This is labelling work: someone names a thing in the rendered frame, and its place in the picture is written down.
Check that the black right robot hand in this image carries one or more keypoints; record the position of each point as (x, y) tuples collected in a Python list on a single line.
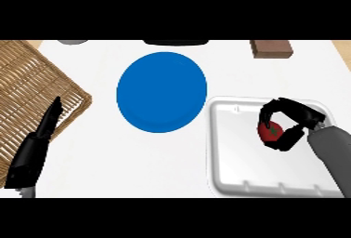
[(296, 116)]

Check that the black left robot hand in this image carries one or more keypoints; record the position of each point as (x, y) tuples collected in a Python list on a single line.
[(31, 155)]

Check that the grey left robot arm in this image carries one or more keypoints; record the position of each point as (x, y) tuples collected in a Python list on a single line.
[(26, 192)]

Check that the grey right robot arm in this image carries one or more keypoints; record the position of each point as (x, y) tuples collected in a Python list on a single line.
[(330, 155)]

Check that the white tray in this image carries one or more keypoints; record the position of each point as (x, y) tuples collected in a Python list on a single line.
[(255, 161)]

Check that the blue plate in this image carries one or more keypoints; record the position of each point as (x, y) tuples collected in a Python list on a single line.
[(160, 92)]

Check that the woven wicker placemat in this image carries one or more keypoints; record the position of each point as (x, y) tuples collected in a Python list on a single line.
[(26, 102)]

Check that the brown wooden block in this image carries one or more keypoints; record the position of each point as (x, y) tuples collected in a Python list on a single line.
[(270, 49)]

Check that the black appliance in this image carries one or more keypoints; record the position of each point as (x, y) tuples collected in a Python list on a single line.
[(175, 42)]

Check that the grey round object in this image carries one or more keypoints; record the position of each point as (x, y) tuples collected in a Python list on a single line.
[(72, 42)]

